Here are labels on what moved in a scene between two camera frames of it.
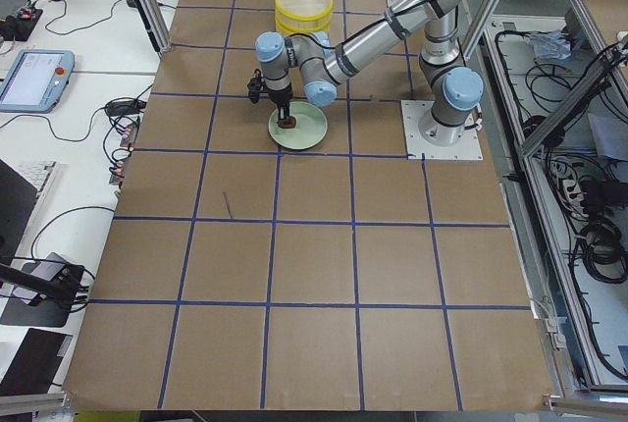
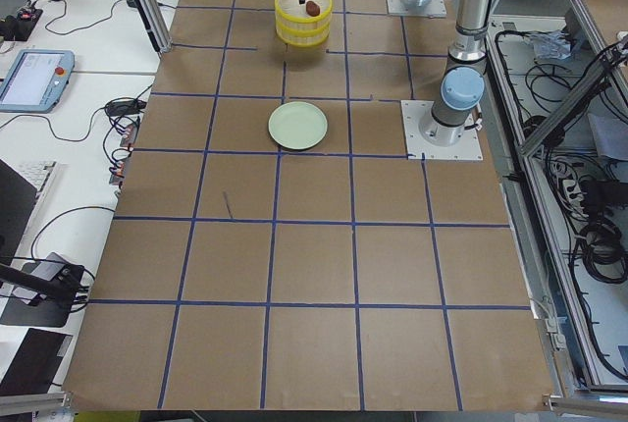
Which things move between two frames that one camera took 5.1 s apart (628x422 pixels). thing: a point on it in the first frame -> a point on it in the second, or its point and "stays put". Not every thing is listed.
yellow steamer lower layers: (287, 26) stays put
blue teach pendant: (37, 80) stays put
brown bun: (287, 123) -> (312, 8)
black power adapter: (123, 107) stays put
